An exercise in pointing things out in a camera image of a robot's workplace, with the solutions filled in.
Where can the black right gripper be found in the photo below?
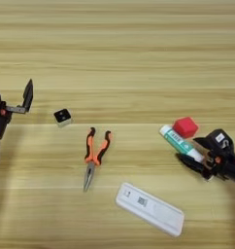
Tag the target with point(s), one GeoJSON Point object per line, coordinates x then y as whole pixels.
{"type": "Point", "coordinates": [226, 167]}

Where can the white green glue stick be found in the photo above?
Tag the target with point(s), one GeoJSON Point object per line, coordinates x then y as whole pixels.
{"type": "Point", "coordinates": [179, 142]}

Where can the red foam cube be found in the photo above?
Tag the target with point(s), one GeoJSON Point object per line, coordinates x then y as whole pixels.
{"type": "Point", "coordinates": [185, 127]}

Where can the white oblong plastic device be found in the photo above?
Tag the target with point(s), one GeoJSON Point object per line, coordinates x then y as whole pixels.
{"type": "Point", "coordinates": [150, 207]}

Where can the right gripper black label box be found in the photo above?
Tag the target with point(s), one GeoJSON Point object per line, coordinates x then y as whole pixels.
{"type": "Point", "coordinates": [221, 139]}

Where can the small black white cube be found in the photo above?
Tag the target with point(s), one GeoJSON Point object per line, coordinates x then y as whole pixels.
{"type": "Point", "coordinates": [62, 116]}

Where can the orange black needle-nose pliers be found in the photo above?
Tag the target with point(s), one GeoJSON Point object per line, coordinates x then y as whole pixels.
{"type": "Point", "coordinates": [93, 158]}

